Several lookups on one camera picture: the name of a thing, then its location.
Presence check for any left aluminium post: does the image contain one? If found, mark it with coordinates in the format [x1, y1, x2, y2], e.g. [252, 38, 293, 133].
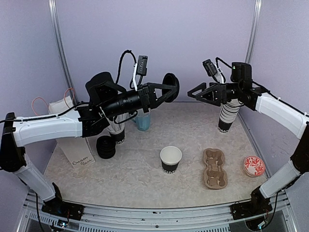
[48, 0, 74, 88]

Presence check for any stack of black lids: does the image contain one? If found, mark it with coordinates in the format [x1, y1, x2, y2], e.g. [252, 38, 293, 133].
[96, 135, 116, 159]

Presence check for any black plastic cup lid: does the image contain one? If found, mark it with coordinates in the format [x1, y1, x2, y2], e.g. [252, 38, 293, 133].
[162, 73, 180, 103]

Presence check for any black paper coffee cup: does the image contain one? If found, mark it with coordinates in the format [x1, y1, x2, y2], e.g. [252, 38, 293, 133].
[160, 146, 183, 174]

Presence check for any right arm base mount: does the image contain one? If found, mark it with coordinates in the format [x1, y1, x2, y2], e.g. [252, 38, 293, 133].
[230, 188, 273, 220]

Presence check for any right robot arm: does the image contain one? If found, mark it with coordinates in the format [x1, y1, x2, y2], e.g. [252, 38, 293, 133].
[187, 60, 309, 215]

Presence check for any bundle of white wrapped straws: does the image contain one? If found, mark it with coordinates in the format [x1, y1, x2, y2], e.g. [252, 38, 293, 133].
[107, 113, 129, 133]

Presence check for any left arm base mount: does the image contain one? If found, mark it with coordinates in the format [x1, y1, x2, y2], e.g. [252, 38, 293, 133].
[42, 182, 84, 221]

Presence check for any red patterned white bowl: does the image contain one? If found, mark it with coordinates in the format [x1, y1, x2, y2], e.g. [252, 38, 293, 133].
[243, 156, 266, 177]

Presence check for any stack of paper cups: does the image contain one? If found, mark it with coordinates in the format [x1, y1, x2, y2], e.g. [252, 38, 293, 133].
[218, 99, 242, 133]

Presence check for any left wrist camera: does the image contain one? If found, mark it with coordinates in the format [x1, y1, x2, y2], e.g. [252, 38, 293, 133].
[132, 56, 148, 91]

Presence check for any black cup holding straws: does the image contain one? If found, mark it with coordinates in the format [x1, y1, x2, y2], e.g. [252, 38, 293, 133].
[109, 129, 126, 145]

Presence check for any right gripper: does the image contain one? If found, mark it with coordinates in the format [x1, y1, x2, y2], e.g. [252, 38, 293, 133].
[188, 81, 242, 105]

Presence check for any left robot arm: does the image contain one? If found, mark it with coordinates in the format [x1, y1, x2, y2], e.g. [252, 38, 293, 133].
[0, 72, 180, 215]

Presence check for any right aluminium post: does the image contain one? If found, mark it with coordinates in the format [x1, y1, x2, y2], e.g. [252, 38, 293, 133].
[237, 0, 263, 63]

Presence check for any light blue ceramic mug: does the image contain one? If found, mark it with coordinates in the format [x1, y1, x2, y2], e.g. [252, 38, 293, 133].
[132, 109, 151, 131]

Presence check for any white paper bag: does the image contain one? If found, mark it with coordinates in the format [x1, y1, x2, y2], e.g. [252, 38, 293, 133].
[32, 88, 97, 170]

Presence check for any aluminium post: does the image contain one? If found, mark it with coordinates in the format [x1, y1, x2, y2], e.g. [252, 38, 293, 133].
[237, 0, 263, 63]
[48, 0, 74, 88]

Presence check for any brown cardboard cup carrier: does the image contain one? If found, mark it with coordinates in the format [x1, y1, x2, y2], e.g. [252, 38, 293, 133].
[203, 148, 228, 190]

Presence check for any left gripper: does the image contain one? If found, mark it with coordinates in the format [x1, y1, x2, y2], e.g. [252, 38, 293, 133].
[102, 82, 177, 118]

